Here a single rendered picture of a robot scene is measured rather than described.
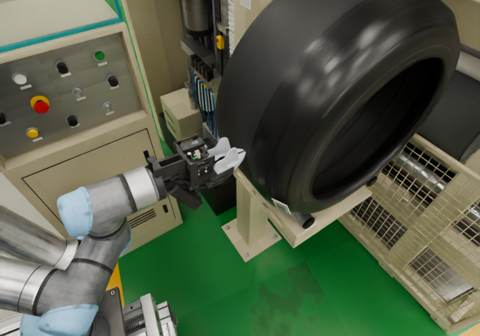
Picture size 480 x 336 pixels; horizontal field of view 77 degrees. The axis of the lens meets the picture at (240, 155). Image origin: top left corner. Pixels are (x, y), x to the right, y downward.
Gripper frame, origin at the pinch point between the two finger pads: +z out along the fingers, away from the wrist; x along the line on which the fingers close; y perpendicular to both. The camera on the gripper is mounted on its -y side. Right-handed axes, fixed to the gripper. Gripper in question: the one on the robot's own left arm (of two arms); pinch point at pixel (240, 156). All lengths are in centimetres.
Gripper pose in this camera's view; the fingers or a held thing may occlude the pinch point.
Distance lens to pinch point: 66.6
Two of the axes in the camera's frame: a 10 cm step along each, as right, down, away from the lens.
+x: -5.5, -6.2, 5.6
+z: 8.3, -3.3, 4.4
